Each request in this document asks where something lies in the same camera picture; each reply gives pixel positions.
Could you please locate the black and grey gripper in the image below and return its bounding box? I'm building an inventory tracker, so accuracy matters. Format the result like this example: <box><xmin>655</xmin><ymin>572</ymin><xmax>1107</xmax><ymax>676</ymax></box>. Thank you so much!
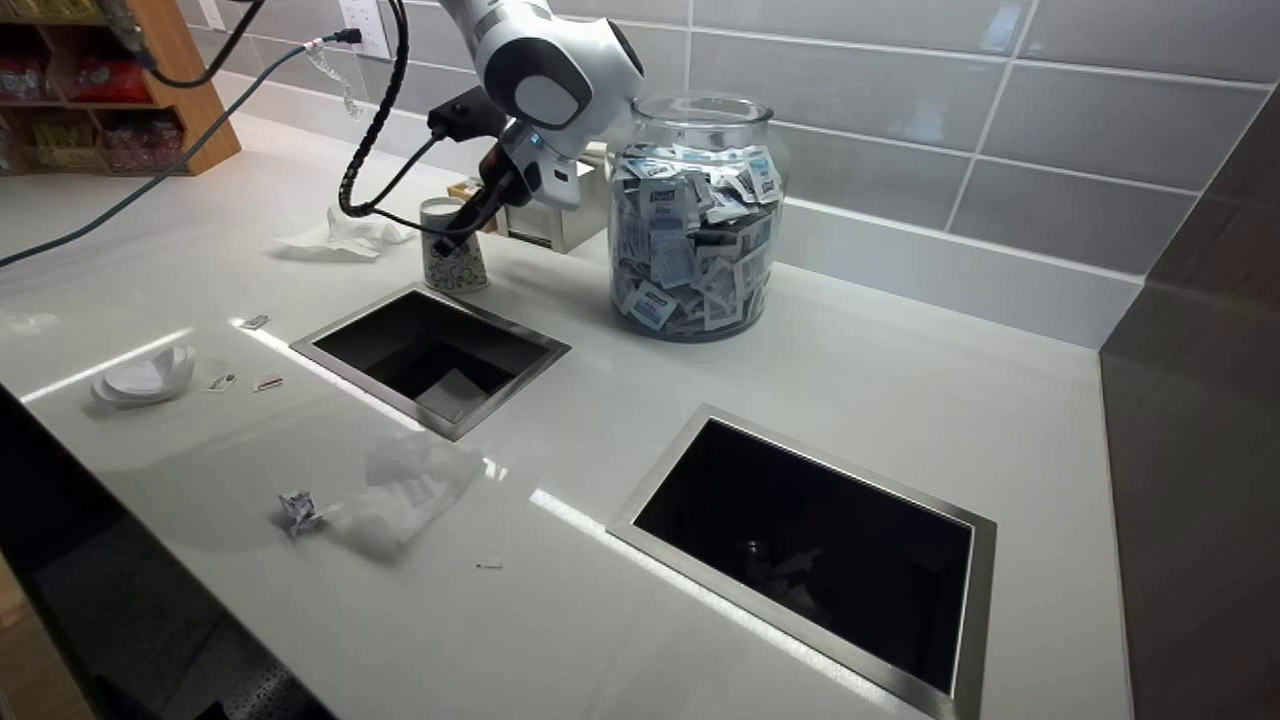
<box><xmin>434</xmin><ymin>122</ymin><xmax>591</xmax><ymax>261</ymax></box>

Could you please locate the patterned white paper cup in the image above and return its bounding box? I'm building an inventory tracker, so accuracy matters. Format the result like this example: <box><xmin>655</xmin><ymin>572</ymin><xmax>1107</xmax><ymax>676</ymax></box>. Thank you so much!
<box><xmin>418</xmin><ymin>198</ymin><xmax>495</xmax><ymax>298</ymax></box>

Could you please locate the white plastic cup lid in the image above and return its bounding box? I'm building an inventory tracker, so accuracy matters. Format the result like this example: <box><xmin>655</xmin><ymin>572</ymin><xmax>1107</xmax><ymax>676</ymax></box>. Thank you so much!
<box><xmin>86</xmin><ymin>338</ymin><xmax>204</xmax><ymax>417</ymax></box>

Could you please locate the metal napkin dispenser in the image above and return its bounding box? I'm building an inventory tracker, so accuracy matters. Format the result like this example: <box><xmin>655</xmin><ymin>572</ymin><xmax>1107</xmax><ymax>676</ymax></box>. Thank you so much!
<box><xmin>492</xmin><ymin>139</ymin><xmax>618</xmax><ymax>255</ymax></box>

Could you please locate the large crumpled white napkin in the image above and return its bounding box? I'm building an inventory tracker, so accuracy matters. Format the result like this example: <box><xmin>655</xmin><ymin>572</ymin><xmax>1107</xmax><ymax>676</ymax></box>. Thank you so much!
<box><xmin>269</xmin><ymin>199</ymin><xmax>419</xmax><ymax>265</ymax></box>

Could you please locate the steel-framed trash opening with napkin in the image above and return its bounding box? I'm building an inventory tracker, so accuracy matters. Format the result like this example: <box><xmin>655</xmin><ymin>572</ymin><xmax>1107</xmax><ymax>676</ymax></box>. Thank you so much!
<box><xmin>289</xmin><ymin>279</ymin><xmax>576</xmax><ymax>444</ymax></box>

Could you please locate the glass jar of packets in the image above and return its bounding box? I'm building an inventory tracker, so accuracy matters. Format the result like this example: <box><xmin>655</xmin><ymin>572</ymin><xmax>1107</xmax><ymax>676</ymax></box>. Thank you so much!
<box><xmin>605</xmin><ymin>91</ymin><xmax>790</xmax><ymax>343</ymax></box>

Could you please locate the small crumpled white napkin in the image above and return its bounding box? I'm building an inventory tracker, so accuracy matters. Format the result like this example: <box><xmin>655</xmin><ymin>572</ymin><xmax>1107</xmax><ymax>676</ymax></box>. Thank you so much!
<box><xmin>315</xmin><ymin>428</ymin><xmax>492</xmax><ymax>564</ymax></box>

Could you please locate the crumpled foil wrapper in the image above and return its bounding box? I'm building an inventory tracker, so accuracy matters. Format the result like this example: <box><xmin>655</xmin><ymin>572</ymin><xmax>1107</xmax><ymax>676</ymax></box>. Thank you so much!
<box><xmin>273</xmin><ymin>484</ymin><xmax>324</xmax><ymax>543</ymax></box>

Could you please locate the wooden snack shelf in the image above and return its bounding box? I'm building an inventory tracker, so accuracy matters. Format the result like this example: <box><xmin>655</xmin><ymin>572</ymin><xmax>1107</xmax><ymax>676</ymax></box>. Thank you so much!
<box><xmin>0</xmin><ymin>0</ymin><xmax>245</xmax><ymax>180</ymax></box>

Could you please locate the steel-framed empty trash opening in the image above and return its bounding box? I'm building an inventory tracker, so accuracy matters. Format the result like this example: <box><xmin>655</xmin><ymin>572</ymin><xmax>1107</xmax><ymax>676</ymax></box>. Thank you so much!
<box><xmin>605</xmin><ymin>406</ymin><xmax>1002</xmax><ymax>720</ymax></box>

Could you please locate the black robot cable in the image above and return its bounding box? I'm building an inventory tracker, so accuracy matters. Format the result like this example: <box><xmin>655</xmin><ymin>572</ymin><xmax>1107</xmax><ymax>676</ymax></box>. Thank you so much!
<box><xmin>331</xmin><ymin>0</ymin><xmax>464</xmax><ymax>240</ymax></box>
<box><xmin>134</xmin><ymin>0</ymin><xmax>273</xmax><ymax>91</ymax></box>

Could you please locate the white wall outlet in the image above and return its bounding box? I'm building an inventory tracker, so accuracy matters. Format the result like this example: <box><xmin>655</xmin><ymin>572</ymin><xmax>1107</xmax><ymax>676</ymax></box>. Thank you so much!
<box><xmin>335</xmin><ymin>0</ymin><xmax>397</xmax><ymax>64</ymax></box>

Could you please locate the black power cable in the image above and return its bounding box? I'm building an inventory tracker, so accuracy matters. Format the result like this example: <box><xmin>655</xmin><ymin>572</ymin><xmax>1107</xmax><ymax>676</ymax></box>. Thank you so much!
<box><xmin>0</xmin><ymin>23</ymin><xmax>369</xmax><ymax>274</ymax></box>

